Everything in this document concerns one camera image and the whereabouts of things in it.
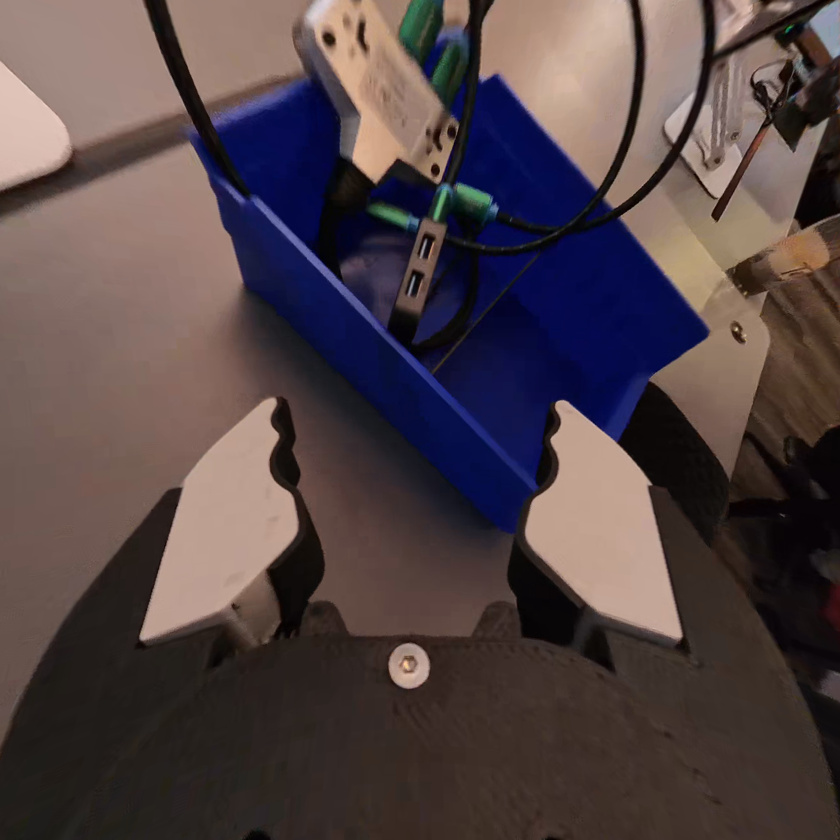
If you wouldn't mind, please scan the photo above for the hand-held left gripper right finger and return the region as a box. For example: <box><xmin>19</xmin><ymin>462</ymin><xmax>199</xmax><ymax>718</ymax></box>
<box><xmin>508</xmin><ymin>400</ymin><xmax>685</xmax><ymax>657</ymax></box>

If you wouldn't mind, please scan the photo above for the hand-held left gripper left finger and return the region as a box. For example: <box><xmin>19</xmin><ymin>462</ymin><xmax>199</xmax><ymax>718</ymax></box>
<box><xmin>138</xmin><ymin>395</ymin><xmax>326</xmax><ymax>651</ymax></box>

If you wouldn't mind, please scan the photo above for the blue storage bin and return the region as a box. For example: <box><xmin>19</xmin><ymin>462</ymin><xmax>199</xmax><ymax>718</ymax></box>
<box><xmin>187</xmin><ymin>73</ymin><xmax>711</xmax><ymax>534</ymax></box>

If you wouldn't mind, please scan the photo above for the black square adapter hub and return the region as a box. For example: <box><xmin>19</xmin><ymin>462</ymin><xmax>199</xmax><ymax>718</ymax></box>
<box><xmin>386</xmin><ymin>218</ymin><xmax>449</xmax><ymax>345</ymax></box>

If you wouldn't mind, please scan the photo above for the person's printed black shirt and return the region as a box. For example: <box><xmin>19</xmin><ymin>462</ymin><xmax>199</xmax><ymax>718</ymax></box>
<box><xmin>728</xmin><ymin>420</ymin><xmax>840</xmax><ymax>697</ymax></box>

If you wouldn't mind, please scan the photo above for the white tablet stand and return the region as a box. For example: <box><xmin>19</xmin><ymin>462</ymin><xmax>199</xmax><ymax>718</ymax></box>
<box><xmin>663</xmin><ymin>0</ymin><xmax>840</xmax><ymax>198</ymax></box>

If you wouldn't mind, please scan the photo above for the instruction sheet display stand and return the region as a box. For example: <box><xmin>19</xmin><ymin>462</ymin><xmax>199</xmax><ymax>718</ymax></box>
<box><xmin>0</xmin><ymin>61</ymin><xmax>73</xmax><ymax>193</ymax></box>

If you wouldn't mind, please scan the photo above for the silver adapter hub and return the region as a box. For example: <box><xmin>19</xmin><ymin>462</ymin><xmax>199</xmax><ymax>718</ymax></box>
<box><xmin>292</xmin><ymin>0</ymin><xmax>460</xmax><ymax>186</ymax></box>

